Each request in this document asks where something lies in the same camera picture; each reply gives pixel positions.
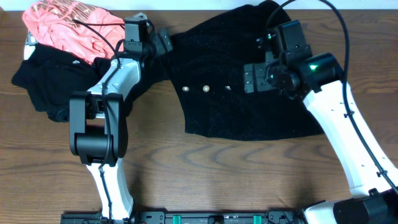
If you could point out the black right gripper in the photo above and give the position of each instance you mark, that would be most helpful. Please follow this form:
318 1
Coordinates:
261 84

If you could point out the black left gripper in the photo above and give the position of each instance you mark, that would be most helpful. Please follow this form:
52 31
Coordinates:
160 50

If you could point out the black knit skirt with buttons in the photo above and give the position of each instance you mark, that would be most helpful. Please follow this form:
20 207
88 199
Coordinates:
206 68

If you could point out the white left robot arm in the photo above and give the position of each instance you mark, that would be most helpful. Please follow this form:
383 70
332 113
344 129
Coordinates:
98 127

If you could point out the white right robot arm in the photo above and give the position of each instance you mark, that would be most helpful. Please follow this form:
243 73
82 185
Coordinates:
319 82

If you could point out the pink t-shirt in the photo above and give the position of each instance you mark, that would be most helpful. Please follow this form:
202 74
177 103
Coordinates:
84 30

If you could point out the black t-shirt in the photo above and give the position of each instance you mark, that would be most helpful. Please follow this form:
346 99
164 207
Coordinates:
51 75

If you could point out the white garment under pile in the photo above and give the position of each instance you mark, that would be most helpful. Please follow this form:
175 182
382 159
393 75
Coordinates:
29 47

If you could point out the black mounting rail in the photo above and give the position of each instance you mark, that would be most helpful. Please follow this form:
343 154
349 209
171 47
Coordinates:
160 217

